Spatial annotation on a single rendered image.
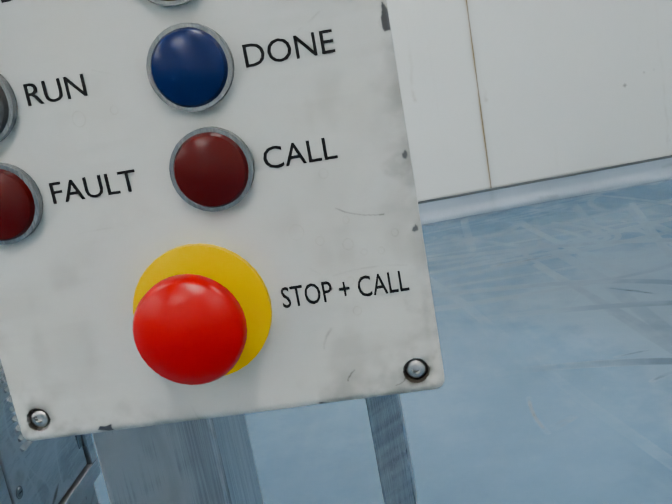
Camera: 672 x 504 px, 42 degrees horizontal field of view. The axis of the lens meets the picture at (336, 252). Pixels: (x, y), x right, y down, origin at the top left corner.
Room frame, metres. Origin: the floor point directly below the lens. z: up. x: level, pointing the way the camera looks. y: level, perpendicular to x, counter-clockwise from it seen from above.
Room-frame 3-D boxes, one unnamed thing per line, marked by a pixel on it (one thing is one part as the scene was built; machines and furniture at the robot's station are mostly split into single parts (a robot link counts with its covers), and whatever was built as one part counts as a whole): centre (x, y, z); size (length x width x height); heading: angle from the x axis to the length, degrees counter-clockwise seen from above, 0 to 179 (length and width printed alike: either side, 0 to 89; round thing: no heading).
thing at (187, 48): (0.31, 0.04, 0.96); 0.03 x 0.01 x 0.03; 83
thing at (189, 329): (0.31, 0.05, 0.87); 0.04 x 0.04 x 0.04; 83
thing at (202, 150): (0.31, 0.04, 0.92); 0.03 x 0.01 x 0.03; 83
